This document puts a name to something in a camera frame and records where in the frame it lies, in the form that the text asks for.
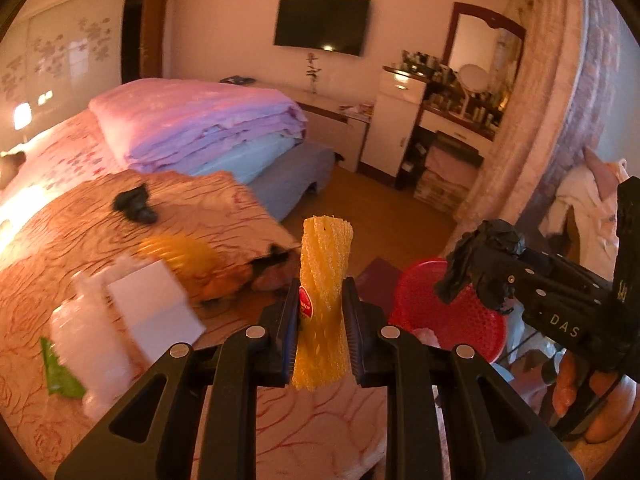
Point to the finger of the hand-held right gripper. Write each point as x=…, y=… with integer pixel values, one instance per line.
x=560, y=265
x=545, y=294

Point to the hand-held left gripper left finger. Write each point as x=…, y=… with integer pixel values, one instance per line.
x=289, y=340

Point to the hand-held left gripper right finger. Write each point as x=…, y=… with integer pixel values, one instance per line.
x=351, y=340

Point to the black plastic bag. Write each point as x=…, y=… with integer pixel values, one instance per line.
x=482, y=255

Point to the red plastic basket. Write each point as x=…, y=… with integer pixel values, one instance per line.
x=465, y=325

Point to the person's right hand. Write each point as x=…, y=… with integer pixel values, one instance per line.
x=565, y=390

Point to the dark purple mat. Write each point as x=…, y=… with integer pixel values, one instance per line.
x=380, y=280

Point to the white bathrobe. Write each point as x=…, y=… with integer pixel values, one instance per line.
x=585, y=200

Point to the white crumpled paper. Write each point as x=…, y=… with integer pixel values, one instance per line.
x=426, y=339

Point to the white paper sheet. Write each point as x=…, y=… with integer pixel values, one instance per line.
x=155, y=305

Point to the padded stool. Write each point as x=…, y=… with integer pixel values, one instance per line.
x=450, y=170

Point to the blue bed base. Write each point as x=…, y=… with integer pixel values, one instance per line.
x=295, y=175

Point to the white dressing table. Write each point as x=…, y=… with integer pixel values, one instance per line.
x=455, y=127

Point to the round makeup mirror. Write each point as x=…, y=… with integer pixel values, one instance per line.
x=473, y=79

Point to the black crumpled cloth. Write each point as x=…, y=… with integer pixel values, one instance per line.
x=134, y=205

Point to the orange rose bedspread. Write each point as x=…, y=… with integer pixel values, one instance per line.
x=100, y=255

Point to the tall white cabinet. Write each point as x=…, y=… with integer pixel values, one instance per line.
x=395, y=120

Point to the green wrapper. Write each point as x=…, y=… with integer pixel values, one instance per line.
x=60, y=377

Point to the folded pink quilt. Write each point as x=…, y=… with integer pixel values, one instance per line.
x=200, y=125

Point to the wooden framed mirror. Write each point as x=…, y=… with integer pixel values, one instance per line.
x=487, y=40

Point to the row of cosmetic bottles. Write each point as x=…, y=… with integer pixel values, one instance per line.
x=425, y=62

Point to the dark book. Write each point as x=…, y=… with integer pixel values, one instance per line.
x=236, y=79

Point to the vase with rose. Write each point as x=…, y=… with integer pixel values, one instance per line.
x=313, y=72

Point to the pink floral bed sheet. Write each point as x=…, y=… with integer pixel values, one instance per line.
x=60, y=160

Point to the dark plush toy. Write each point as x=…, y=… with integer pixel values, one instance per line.
x=11, y=167

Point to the brown wooden door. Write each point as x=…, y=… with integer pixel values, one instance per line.
x=152, y=35

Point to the floral sliding wardrobe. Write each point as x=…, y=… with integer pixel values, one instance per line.
x=65, y=60

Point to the black wall television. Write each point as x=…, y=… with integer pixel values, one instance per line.
x=322, y=25

